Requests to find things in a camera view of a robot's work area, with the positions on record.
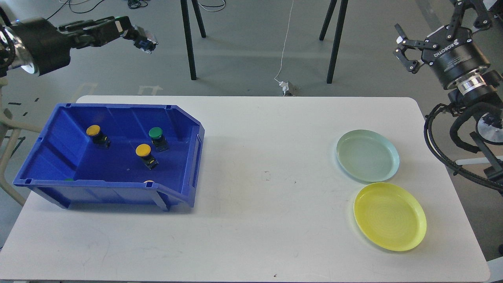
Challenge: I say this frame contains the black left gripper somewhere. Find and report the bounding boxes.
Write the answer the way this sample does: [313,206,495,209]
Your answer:
[9,16,136,76]

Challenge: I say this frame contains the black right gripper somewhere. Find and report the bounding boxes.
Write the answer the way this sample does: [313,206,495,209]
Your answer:
[393,0,492,90]

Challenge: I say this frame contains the green push button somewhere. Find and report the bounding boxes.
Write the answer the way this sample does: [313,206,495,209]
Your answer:
[149,127,169,152]
[133,26,158,54]

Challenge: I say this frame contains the yellow push button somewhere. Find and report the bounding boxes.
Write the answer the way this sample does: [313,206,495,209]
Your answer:
[86,124,111,149]
[135,143,159,170]

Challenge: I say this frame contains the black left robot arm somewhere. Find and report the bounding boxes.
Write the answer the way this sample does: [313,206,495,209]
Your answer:
[1,17,141,77]

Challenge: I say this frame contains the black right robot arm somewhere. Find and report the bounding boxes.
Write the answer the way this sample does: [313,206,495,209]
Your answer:
[394,0,503,193]

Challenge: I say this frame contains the light green plate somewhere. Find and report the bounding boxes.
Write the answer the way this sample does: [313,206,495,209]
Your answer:
[335,129,400,183]

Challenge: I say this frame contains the yellow plate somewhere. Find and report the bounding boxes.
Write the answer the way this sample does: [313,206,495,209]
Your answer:
[353,182,427,252]

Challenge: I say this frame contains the black tripod leg left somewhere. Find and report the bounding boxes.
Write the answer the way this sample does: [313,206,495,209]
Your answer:
[180,0,207,81]

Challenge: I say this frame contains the black tripod leg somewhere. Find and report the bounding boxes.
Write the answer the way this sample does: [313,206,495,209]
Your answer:
[180,0,207,81]
[319,0,349,84]

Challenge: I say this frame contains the black tripod leg right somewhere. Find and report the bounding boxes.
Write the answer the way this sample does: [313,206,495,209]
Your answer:
[319,0,349,84]

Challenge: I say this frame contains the blue plastic bin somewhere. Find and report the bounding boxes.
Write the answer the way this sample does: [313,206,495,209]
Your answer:
[13,103,205,211]

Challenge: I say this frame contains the black floor cables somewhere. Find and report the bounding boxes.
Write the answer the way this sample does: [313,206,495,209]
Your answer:
[47,0,227,20]

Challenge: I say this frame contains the white cable with plug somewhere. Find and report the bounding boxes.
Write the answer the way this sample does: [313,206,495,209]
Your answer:
[274,0,300,96]

